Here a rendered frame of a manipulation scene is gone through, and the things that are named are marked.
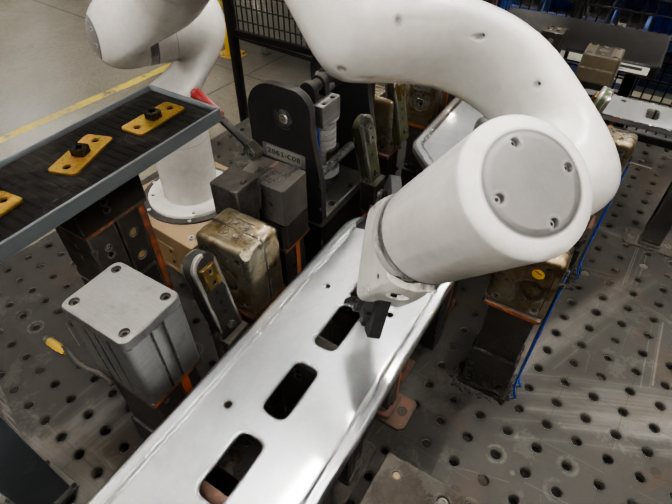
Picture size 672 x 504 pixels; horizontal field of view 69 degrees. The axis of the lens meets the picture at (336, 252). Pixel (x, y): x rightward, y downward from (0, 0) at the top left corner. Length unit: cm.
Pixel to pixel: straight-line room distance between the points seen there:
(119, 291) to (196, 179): 56
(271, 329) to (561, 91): 42
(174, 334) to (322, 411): 18
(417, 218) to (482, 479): 63
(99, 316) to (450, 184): 38
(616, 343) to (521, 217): 87
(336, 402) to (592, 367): 61
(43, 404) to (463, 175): 89
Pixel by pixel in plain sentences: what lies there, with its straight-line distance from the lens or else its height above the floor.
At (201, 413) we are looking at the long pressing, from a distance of 58.
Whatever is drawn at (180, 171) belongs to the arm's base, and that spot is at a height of 91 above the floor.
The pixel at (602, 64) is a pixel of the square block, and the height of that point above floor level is 104.
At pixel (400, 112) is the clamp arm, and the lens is 96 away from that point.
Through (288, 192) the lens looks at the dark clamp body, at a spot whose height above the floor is 107.
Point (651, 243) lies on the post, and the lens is 135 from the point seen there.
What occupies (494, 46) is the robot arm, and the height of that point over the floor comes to 136.
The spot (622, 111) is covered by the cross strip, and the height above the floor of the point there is 100.
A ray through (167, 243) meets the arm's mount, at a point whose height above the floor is 78.
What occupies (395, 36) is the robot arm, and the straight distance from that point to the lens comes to 35.
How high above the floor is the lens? 149
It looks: 44 degrees down
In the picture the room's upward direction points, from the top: straight up
